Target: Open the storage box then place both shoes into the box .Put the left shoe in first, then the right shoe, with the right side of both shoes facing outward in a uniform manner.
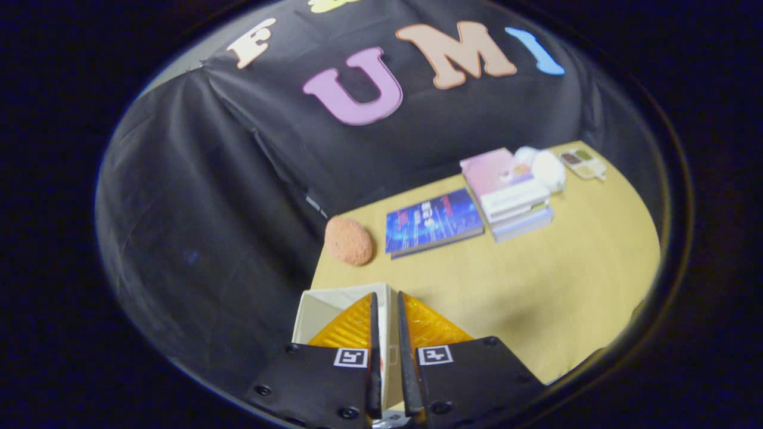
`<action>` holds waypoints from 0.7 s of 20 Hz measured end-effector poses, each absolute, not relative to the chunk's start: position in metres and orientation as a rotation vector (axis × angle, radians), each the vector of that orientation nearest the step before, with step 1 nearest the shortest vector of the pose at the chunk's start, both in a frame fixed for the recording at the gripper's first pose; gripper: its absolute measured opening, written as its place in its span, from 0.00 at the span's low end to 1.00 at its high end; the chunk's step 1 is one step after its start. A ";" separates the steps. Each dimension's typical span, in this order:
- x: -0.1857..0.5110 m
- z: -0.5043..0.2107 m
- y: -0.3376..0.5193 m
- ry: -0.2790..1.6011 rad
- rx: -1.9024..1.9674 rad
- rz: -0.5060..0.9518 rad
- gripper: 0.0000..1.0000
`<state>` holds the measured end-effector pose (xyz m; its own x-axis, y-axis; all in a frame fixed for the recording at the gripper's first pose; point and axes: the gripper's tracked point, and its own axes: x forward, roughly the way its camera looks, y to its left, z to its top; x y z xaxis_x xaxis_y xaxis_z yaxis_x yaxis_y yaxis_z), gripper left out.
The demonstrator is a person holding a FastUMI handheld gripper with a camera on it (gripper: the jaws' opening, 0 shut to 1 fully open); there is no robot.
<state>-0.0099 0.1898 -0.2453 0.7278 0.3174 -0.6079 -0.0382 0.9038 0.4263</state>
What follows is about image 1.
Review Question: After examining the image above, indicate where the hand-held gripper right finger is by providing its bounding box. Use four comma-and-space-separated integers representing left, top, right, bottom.
396, 290, 545, 429

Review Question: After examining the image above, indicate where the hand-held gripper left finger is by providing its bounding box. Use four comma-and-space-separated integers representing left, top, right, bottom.
243, 291, 383, 429

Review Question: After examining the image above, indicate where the cream fabric storage box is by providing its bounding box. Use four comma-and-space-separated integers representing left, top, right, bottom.
291, 282, 399, 413

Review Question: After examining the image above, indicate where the orange oval sponge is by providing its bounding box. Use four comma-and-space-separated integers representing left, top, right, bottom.
324, 216, 374, 266

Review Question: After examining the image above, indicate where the blue cover book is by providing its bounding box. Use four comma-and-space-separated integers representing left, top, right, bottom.
385, 188, 485, 260

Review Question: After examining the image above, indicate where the grey-blue thin book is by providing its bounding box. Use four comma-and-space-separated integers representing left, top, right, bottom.
492, 207, 555, 243

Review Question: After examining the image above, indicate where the white thin book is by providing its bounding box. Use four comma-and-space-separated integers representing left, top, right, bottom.
486, 201, 553, 227

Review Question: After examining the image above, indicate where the pink cover book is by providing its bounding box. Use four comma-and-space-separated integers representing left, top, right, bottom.
460, 148, 551, 210

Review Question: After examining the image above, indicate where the white fabric bundle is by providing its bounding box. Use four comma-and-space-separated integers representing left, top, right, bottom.
515, 146, 566, 193

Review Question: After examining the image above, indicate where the small beige tray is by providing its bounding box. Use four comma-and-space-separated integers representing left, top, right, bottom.
559, 148, 607, 181

